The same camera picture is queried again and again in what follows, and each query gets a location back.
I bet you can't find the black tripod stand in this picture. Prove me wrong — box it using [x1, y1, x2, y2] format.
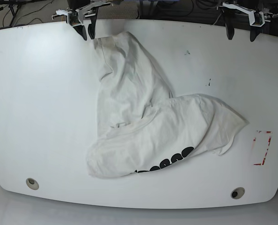
[0, 0, 25, 28]

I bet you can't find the image-right gripper white bracket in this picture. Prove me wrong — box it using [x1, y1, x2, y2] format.
[219, 1, 273, 42]

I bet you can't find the image-left gripper white bracket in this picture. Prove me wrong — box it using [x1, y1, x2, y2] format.
[51, 0, 112, 41]

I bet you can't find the left table cable grommet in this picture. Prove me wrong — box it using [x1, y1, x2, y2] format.
[26, 178, 39, 190]

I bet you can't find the table cable grommet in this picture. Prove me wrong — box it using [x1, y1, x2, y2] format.
[231, 187, 245, 200]
[26, 178, 39, 190]

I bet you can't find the white printed t-shirt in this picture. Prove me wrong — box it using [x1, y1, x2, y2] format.
[86, 32, 247, 179]

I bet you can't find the red tape rectangle marking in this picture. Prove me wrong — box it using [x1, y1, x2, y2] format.
[250, 131, 272, 166]

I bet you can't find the right table cable grommet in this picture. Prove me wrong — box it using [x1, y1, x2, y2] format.
[231, 187, 245, 200]

